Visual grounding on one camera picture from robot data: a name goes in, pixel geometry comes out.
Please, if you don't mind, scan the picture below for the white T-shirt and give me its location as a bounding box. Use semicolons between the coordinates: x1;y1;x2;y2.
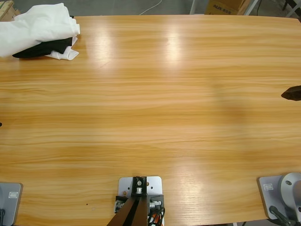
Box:
0;2;80;58

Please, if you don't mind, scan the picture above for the grey base plate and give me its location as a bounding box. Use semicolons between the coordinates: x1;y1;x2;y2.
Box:
258;175;284;219
0;182;24;226

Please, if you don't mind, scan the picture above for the pale garment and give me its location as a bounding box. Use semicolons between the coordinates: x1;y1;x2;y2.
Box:
48;35;80;61

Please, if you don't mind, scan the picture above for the white mount plate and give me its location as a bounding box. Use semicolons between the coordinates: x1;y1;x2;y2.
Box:
117;176;164;196

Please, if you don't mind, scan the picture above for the white floor cable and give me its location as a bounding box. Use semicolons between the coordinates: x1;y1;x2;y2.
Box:
138;0;163;16

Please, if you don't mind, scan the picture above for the orange cable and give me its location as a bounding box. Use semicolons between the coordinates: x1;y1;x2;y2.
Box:
147;212;163;226

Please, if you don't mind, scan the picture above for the cardboard box with AUX print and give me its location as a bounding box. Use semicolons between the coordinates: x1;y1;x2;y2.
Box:
205;0;246;15

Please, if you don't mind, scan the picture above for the wooden crate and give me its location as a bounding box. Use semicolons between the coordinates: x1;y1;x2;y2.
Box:
0;0;22;21

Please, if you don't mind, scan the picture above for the dark camera post with bracket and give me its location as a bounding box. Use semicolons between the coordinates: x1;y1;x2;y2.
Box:
107;176;166;226

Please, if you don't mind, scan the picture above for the black garment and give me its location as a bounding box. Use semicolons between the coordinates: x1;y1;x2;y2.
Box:
11;37;73;59

